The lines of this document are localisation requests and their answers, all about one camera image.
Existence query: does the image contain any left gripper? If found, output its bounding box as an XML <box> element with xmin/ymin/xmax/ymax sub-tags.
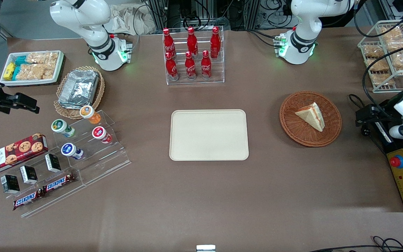
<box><xmin>355</xmin><ymin>99</ymin><xmax>403</xmax><ymax>128</ymax></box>

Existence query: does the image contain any triangle sandwich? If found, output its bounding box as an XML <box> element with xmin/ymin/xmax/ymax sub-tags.
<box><xmin>294</xmin><ymin>102</ymin><xmax>326</xmax><ymax>133</ymax></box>

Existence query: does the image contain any white rectangular snack tray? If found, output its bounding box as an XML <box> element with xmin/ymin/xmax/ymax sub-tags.
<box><xmin>0</xmin><ymin>50</ymin><xmax>65</xmax><ymax>87</ymax></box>

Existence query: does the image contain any oval light wicker basket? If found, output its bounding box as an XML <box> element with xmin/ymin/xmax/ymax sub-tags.
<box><xmin>54</xmin><ymin>65</ymin><xmax>106</xmax><ymax>120</ymax></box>

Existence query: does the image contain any aluminium foil tray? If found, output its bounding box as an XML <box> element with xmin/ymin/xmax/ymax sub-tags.
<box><xmin>58</xmin><ymin>70</ymin><xmax>100</xmax><ymax>109</ymax></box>

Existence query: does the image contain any round brown wicker basket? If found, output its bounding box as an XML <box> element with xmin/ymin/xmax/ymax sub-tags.
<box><xmin>279</xmin><ymin>91</ymin><xmax>343</xmax><ymax>148</ymax></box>

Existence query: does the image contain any beige plastic tray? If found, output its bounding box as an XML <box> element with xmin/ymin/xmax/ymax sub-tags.
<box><xmin>169</xmin><ymin>109</ymin><xmax>250</xmax><ymax>162</ymax></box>

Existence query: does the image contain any black base board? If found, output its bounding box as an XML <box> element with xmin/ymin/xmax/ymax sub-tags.
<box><xmin>372</xmin><ymin>101</ymin><xmax>403</xmax><ymax>213</ymax></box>

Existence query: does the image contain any yellow snack packet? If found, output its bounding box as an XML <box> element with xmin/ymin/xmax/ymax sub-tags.
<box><xmin>3</xmin><ymin>62</ymin><xmax>16</xmax><ymax>81</ymax></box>

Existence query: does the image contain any green yogurt cup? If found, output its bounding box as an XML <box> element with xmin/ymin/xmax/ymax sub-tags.
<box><xmin>51</xmin><ymin>119</ymin><xmax>76</xmax><ymax>138</ymax></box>

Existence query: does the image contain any red Walkers cookie box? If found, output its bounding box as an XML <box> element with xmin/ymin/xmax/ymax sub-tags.
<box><xmin>0</xmin><ymin>133</ymin><xmax>49</xmax><ymax>176</ymax></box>

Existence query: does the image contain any orange yogurt cup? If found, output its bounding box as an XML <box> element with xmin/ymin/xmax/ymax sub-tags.
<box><xmin>79</xmin><ymin>105</ymin><xmax>102</xmax><ymax>125</ymax></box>

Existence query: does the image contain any small black box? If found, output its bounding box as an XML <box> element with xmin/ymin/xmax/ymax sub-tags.
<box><xmin>19</xmin><ymin>165</ymin><xmax>38</xmax><ymax>185</ymax></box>
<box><xmin>0</xmin><ymin>174</ymin><xmax>20</xmax><ymax>194</ymax></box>
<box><xmin>44</xmin><ymin>153</ymin><xmax>62</xmax><ymax>173</ymax></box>

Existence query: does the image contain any blue yogurt cup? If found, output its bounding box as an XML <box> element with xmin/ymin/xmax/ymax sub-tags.
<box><xmin>61</xmin><ymin>142</ymin><xmax>84</xmax><ymax>160</ymax></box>

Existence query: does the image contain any red yogurt cup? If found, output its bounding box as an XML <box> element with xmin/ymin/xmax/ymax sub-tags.
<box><xmin>92</xmin><ymin>126</ymin><xmax>113</xmax><ymax>144</ymax></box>

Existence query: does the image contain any Snickers bar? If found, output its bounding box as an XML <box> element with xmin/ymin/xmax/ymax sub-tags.
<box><xmin>42</xmin><ymin>172</ymin><xmax>77</xmax><ymax>194</ymax></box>
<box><xmin>12</xmin><ymin>188</ymin><xmax>45</xmax><ymax>211</ymax></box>

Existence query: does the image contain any clear acrylic step display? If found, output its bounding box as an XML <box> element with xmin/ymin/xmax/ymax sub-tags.
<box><xmin>0</xmin><ymin>150</ymin><xmax>85</xmax><ymax>218</ymax></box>
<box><xmin>52</xmin><ymin>110</ymin><xmax>132</xmax><ymax>187</ymax></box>

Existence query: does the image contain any red cola bottle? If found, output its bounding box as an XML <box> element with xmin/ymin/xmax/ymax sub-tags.
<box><xmin>165</xmin><ymin>52</ymin><xmax>179</xmax><ymax>82</ymax></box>
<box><xmin>162</xmin><ymin>28</ymin><xmax>176</xmax><ymax>59</ymax></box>
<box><xmin>184</xmin><ymin>51</ymin><xmax>197</xmax><ymax>81</ymax></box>
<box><xmin>200</xmin><ymin>50</ymin><xmax>212</xmax><ymax>80</ymax></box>
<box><xmin>210</xmin><ymin>26</ymin><xmax>221</xmax><ymax>59</ymax></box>
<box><xmin>186</xmin><ymin>27</ymin><xmax>199</xmax><ymax>58</ymax></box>

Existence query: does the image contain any clear acrylic bottle rack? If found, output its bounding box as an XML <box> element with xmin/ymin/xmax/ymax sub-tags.
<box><xmin>162</xmin><ymin>25</ymin><xmax>225</xmax><ymax>86</ymax></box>

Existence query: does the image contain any white wire basket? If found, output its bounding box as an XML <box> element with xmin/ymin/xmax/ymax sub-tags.
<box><xmin>358</xmin><ymin>19</ymin><xmax>403</xmax><ymax>93</ymax></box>

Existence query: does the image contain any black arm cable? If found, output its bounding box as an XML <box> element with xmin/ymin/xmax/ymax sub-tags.
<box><xmin>362</xmin><ymin>42</ymin><xmax>403</xmax><ymax>118</ymax></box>

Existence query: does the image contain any black table cable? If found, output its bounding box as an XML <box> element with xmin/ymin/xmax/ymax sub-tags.
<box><xmin>308</xmin><ymin>236</ymin><xmax>403</xmax><ymax>252</ymax></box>

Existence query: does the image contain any black base cable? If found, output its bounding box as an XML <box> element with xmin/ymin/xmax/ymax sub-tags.
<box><xmin>246</xmin><ymin>28</ymin><xmax>283</xmax><ymax>48</ymax></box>

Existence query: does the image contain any aluminium profile frame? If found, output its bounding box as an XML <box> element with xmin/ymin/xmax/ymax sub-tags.
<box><xmin>146</xmin><ymin>0</ymin><xmax>170</xmax><ymax>31</ymax></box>

